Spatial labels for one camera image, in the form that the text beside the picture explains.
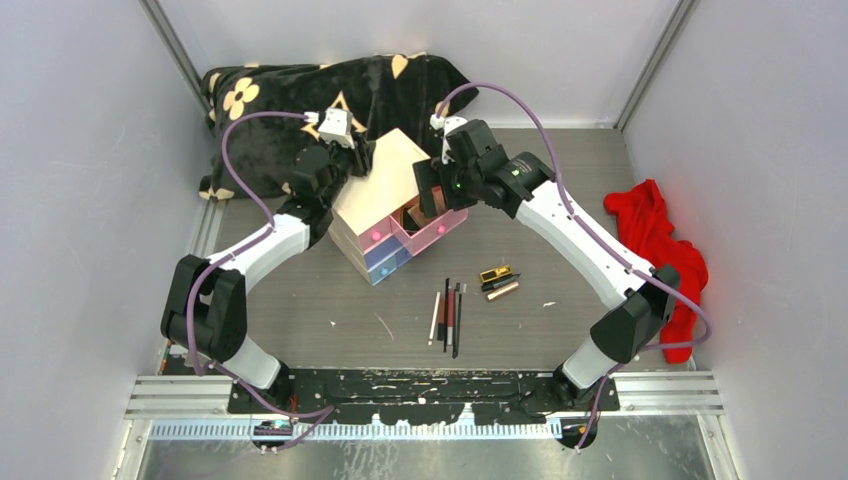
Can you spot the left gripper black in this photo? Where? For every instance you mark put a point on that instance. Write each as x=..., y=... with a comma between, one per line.
x=365, y=158

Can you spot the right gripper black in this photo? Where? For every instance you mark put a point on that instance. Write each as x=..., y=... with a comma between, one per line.
x=434, y=172

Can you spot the brown eyeshadow palette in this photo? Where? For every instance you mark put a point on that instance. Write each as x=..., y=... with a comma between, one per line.
x=416, y=212

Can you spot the pastel mini drawer organizer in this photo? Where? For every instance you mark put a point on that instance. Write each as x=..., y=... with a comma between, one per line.
x=367, y=215

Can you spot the black round compact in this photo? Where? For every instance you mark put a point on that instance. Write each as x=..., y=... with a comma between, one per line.
x=410, y=226

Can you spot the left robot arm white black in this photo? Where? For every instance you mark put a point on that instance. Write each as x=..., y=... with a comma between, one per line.
x=206, y=307

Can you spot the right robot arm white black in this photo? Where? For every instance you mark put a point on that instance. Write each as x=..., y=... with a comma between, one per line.
x=637, y=294

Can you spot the red makeup pencil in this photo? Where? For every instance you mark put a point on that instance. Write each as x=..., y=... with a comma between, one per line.
x=451, y=313

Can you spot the white makeup pencil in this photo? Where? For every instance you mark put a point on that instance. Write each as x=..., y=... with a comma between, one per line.
x=435, y=318

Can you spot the black floral plush blanket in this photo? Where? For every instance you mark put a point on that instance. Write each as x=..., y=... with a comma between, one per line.
x=256, y=110

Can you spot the gold black lipstick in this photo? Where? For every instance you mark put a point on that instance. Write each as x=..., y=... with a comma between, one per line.
x=496, y=273

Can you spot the rose gold lipstick tube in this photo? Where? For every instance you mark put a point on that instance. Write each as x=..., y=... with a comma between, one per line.
x=502, y=291

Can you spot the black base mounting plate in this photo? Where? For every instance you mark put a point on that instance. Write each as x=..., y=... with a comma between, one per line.
x=430, y=397

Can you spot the red cloth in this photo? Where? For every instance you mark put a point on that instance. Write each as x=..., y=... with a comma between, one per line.
x=644, y=226

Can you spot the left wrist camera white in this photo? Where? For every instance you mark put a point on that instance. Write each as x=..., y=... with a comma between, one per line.
x=335, y=126

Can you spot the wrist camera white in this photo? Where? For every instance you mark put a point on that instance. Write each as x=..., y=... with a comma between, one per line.
x=443, y=127
x=335, y=126

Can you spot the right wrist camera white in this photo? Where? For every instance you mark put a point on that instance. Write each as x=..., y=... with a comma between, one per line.
x=443, y=127

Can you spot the aluminium slotted rail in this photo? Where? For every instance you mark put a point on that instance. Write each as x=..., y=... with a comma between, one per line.
x=257, y=429

